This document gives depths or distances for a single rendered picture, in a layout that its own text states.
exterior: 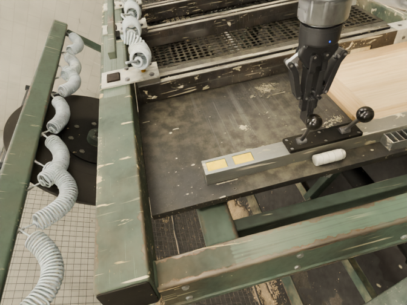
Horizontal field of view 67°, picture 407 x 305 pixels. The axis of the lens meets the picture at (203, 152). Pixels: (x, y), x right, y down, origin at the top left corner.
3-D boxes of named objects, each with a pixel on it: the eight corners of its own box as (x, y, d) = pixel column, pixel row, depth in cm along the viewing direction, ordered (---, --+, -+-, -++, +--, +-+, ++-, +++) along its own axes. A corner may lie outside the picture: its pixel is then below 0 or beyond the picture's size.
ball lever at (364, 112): (351, 137, 80) (380, 117, 67) (338, 140, 80) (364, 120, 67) (346, 123, 81) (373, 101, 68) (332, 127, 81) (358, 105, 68)
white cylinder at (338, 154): (316, 168, 78) (345, 161, 78) (318, 160, 76) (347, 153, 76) (311, 160, 80) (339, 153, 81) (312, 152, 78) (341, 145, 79)
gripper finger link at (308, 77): (320, 54, 59) (312, 55, 58) (310, 101, 66) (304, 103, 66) (310, 45, 61) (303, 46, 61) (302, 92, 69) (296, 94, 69)
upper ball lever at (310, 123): (309, 147, 79) (327, 123, 66) (295, 150, 79) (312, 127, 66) (303, 134, 80) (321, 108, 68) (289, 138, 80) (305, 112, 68)
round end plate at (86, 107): (187, 206, 140) (-22, 184, 105) (182, 214, 143) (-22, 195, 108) (164, 108, 197) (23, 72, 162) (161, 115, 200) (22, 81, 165)
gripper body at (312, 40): (332, 8, 59) (324, 52, 65) (291, 16, 58) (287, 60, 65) (355, 22, 54) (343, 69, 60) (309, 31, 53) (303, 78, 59)
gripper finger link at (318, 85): (314, 44, 61) (320, 43, 62) (307, 91, 69) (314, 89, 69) (324, 52, 59) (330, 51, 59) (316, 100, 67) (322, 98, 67)
